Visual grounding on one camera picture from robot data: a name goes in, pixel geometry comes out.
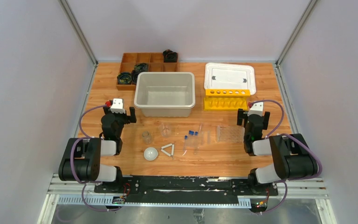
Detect clear glass beaker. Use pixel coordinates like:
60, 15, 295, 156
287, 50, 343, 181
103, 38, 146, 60
158, 123, 172, 138

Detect black round lens part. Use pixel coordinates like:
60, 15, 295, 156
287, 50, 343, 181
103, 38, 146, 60
117, 72, 132, 85
162, 49, 178, 63
131, 70, 141, 84
134, 63, 149, 72

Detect white plastic bin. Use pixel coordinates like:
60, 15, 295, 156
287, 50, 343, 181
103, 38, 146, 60
134, 72, 195, 117

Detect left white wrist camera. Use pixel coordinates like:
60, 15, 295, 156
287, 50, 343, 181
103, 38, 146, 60
110, 98, 126, 114

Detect wooden compartment tray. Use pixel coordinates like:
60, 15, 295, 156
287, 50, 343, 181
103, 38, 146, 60
116, 49, 179, 91

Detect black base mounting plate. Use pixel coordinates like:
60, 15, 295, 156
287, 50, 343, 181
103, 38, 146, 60
94, 175, 278, 204

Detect yellow test tube rack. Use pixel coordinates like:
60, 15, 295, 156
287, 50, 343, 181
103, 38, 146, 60
203, 89, 251, 111

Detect white round dish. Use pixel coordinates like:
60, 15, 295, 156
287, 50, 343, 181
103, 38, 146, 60
144, 147, 158, 161

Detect small clear glass jar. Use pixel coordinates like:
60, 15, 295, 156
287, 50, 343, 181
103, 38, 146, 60
142, 131, 152, 144

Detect blue capped tube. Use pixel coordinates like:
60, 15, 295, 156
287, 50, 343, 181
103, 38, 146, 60
183, 135, 188, 153
193, 131, 199, 154
187, 130, 194, 147

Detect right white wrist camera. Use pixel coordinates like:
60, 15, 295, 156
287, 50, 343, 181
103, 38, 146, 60
248, 102, 264, 116

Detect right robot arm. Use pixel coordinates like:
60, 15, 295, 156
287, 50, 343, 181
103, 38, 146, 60
237, 109, 322, 195

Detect clear test tube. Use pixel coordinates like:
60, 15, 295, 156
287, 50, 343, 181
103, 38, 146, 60
200, 132, 206, 146
207, 130, 211, 145

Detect white bin lid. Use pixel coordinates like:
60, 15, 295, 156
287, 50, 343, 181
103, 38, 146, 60
204, 63, 256, 96

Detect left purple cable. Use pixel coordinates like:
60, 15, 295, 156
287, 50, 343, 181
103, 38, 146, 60
70, 104, 110, 213

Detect white clay triangle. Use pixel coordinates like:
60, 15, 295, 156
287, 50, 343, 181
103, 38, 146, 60
161, 143, 175, 157

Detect clear acrylic tube rack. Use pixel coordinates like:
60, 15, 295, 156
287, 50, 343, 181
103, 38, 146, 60
216, 126, 245, 143

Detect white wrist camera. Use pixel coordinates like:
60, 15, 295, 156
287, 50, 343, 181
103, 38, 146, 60
110, 98, 126, 114
248, 102, 264, 116

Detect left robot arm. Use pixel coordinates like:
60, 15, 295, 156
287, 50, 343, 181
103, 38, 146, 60
58, 106, 137, 193

